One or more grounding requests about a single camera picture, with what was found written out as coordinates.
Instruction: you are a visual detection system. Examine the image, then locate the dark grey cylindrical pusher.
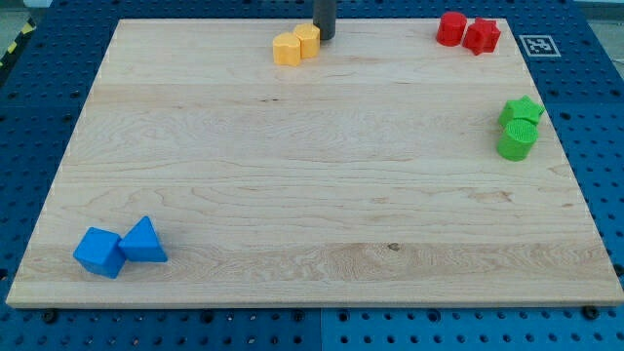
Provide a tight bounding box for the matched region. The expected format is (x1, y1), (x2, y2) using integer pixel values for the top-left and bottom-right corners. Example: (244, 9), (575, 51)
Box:
(313, 0), (336, 41)

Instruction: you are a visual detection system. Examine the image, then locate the yellow hexagon block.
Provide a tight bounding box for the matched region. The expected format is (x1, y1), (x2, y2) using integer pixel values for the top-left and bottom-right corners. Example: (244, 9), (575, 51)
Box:
(293, 23), (321, 59)

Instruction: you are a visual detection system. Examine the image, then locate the yellow heart block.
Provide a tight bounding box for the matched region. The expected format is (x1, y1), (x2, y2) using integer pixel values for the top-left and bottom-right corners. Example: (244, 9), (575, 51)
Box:
(272, 32), (301, 66)

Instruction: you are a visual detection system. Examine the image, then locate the red cylinder block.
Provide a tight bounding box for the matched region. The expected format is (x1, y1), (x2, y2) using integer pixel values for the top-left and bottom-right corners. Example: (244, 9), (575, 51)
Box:
(436, 12), (467, 47)

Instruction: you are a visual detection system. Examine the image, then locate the red star block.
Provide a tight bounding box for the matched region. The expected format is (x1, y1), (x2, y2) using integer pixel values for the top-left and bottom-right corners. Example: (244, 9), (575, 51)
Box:
(462, 18), (501, 56)

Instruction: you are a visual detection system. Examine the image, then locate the wooden board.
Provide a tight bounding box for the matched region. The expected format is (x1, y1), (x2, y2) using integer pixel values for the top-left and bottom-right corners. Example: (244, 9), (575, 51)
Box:
(7, 19), (623, 309)

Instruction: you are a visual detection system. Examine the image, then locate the white fiducial marker tag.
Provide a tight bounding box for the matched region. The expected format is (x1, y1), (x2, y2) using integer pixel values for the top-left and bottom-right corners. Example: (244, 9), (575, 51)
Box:
(519, 34), (561, 58)

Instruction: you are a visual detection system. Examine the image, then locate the green star block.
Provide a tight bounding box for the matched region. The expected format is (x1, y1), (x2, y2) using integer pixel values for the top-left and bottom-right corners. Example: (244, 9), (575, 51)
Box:
(498, 96), (545, 127)

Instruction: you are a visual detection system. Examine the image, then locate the green cylinder block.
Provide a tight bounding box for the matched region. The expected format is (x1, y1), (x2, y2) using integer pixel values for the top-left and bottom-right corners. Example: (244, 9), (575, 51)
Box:
(496, 119), (539, 162)

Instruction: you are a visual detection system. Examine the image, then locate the yellow black hazard tape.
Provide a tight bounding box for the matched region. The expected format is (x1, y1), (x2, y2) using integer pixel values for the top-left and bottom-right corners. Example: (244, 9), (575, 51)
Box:
(1, 18), (37, 71)

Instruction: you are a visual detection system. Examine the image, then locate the blue triangle block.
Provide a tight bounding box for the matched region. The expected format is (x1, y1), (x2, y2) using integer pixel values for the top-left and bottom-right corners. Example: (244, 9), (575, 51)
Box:
(119, 216), (168, 262)

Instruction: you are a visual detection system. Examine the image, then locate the blue cube block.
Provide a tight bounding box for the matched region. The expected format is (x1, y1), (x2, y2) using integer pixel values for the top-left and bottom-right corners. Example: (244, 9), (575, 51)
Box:
(73, 227), (126, 279)

